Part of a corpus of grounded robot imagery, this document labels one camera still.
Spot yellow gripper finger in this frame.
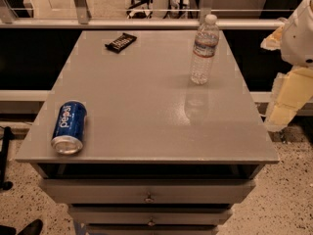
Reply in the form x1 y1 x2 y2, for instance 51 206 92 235
264 67 313 131
260 26 284 51

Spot black rxbar chocolate bar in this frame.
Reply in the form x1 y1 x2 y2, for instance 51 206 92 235
105 32 137 53

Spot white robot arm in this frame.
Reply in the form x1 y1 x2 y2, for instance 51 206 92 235
260 0 313 132

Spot clear plastic water bottle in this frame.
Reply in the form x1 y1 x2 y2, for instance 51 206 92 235
190 14 219 85

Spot grey drawer cabinet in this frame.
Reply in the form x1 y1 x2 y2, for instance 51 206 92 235
17 30 278 235

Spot metal railing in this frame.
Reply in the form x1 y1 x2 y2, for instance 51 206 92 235
0 0 301 30

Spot blue pepsi can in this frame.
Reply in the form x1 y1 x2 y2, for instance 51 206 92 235
51 101 87 155

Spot black stand base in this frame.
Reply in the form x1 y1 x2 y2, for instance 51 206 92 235
0 126 14 191

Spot black shoe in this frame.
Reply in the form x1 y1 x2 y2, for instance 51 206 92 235
18 219 43 235

